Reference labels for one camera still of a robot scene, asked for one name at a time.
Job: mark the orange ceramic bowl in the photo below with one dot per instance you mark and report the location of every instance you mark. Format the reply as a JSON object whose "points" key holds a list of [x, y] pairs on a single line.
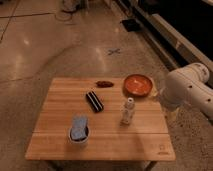
{"points": [[138, 85]]}

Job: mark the white cup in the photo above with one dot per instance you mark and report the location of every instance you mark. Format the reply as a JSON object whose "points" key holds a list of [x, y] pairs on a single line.
{"points": [[78, 135]]}

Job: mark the dark red chili pepper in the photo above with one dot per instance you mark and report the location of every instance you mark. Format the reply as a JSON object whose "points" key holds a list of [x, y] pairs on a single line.
{"points": [[104, 84]]}

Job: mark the black rectangular case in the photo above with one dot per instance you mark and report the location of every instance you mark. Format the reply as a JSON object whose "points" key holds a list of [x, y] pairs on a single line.
{"points": [[94, 102]]}

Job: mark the wooden folding table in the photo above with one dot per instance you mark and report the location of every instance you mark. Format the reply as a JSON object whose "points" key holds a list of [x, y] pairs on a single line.
{"points": [[145, 139]]}

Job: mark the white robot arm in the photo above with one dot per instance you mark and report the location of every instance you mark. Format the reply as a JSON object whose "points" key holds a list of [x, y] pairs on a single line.
{"points": [[188, 85]]}

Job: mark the blue sponge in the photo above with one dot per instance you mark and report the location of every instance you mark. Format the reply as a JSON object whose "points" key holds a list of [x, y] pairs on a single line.
{"points": [[79, 122]]}

